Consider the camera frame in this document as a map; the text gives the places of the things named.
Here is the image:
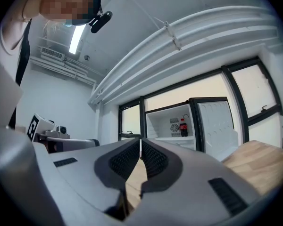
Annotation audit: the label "light wooden table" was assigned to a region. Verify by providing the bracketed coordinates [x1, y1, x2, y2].
[125, 139, 283, 211]

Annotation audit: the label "dark cola bottle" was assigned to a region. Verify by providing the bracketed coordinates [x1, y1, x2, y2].
[179, 118, 189, 137]

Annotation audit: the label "thin white ceiling pipes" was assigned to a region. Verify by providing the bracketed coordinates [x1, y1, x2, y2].
[29, 55, 99, 86]

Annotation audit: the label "white ceiling pipe bundle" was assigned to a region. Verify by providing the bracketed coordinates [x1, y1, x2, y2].
[88, 5, 281, 105]

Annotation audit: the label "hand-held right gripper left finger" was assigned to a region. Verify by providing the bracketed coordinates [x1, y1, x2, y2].
[49, 137, 141, 226]

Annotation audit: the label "white air vent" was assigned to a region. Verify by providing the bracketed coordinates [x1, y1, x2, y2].
[40, 46, 66, 61]

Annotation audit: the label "frosted fixed window pane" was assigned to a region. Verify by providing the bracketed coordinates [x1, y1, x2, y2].
[143, 68, 229, 113]

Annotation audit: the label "white pipe bracket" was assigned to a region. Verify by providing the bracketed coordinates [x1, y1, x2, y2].
[154, 16, 182, 51]

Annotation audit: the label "person's head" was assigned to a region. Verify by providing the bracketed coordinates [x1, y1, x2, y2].
[39, 0, 102, 27]

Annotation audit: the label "black head camera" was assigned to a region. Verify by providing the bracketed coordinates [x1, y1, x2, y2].
[90, 10, 113, 34]

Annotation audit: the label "black mini fridge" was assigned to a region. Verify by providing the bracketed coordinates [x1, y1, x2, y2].
[145, 97, 239, 162]

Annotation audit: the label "black framed window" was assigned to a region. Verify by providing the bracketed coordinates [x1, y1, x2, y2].
[226, 56, 283, 148]
[119, 99, 146, 141]

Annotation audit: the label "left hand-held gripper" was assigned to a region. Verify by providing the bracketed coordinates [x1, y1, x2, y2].
[27, 113, 100, 154]

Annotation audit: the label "black head mount strap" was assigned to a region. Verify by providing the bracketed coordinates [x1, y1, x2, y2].
[70, 0, 102, 27]

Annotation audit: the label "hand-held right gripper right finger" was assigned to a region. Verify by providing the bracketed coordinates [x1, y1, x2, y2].
[125, 137, 262, 226]

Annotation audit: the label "ceiling light panel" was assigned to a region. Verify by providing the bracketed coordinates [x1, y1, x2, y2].
[69, 24, 87, 55]

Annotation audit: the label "person's torso in beige top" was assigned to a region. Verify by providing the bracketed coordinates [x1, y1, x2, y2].
[0, 0, 42, 129]

